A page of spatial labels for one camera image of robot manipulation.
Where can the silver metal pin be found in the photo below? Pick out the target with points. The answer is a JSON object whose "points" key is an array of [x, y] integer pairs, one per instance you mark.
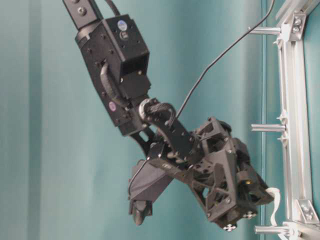
{"points": [[268, 128], [280, 230], [265, 31]]}

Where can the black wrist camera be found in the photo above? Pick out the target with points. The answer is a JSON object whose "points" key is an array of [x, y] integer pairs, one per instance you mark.
{"points": [[147, 186]]}

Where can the aluminium extrusion frame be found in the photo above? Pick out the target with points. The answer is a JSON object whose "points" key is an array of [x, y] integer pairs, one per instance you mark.
{"points": [[301, 216]]}

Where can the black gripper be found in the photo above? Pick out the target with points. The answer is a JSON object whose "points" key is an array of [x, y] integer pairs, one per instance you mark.
{"points": [[216, 168]]}

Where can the silver metal pin middle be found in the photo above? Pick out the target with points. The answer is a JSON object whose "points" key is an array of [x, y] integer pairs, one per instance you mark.
{"points": [[268, 128]]}

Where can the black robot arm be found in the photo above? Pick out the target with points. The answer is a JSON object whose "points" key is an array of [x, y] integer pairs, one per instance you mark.
{"points": [[116, 57]]}

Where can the silver metal pin lower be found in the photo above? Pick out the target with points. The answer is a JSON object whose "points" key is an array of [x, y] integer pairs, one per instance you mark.
{"points": [[280, 230]]}

